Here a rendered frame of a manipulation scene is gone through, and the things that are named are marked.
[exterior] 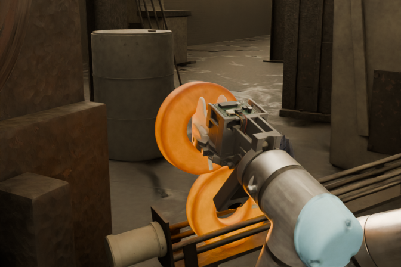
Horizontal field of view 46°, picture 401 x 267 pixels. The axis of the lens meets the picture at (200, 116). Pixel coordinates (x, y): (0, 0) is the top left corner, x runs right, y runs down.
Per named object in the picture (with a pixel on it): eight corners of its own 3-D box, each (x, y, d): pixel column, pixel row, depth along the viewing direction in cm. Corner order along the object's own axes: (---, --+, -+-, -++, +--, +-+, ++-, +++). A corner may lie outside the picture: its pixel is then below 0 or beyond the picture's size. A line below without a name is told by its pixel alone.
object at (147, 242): (107, 261, 80) (101, 230, 78) (156, 245, 83) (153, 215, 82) (116, 280, 74) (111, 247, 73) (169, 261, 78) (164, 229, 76)
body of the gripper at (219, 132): (249, 95, 71) (296, 134, 62) (241, 144, 75) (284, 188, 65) (204, 101, 68) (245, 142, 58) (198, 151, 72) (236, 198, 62)
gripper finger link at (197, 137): (211, 120, 76) (237, 146, 69) (210, 129, 76) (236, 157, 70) (184, 123, 74) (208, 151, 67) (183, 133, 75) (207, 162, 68)
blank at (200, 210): (181, 245, 84) (188, 254, 81) (189, 161, 81) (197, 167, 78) (255, 236, 91) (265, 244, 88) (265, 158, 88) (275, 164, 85)
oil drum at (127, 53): (79, 154, 345) (71, 30, 324) (129, 134, 395) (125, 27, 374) (144, 167, 316) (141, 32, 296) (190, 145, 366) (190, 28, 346)
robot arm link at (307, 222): (298, 287, 50) (326, 223, 47) (246, 222, 59) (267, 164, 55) (351, 278, 54) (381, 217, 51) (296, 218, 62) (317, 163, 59)
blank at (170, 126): (146, 91, 76) (153, 93, 73) (229, 73, 82) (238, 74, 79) (162, 181, 80) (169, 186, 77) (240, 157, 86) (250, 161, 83)
